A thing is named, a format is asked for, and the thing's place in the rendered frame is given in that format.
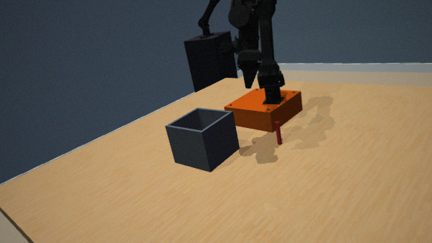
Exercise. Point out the red peg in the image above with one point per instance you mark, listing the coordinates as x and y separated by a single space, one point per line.
277 127

